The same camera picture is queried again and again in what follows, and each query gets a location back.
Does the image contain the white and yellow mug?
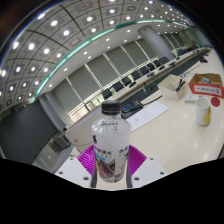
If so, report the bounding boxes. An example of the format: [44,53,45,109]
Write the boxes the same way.
[194,96,212,127]

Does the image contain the round ceiling lights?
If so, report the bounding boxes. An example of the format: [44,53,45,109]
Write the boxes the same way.
[0,0,201,108]

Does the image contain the flat round red coaster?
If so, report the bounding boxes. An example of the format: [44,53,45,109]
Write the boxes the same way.
[210,96,222,108]

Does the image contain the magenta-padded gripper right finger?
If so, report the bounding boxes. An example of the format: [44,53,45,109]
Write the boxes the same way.
[125,143,167,188]

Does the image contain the white paper sheet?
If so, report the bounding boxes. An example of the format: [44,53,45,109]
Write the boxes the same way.
[126,100,170,133]

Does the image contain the grey box monitor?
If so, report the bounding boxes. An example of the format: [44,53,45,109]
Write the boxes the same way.
[53,135,72,152]

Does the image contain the small open white box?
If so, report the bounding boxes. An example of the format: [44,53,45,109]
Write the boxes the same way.
[157,74,190,101]

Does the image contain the long curved conference desk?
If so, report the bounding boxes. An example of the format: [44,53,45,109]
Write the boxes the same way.
[99,48,214,104]

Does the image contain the open red-labelled cardboard box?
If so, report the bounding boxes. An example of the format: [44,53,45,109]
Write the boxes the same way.
[188,72,224,99]

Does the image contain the row of black office chairs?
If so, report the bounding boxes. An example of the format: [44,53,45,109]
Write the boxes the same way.
[99,56,171,101]

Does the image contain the clear labelled water bottle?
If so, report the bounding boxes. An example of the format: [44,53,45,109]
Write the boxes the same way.
[91,99,132,184]

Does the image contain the white remote control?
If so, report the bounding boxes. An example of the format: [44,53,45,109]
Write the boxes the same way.
[183,94,201,104]

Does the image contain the black desk phone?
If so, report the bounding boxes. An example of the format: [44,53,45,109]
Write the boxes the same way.
[120,101,144,119]

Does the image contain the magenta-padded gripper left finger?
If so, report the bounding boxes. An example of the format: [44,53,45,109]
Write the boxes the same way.
[54,143,98,189]

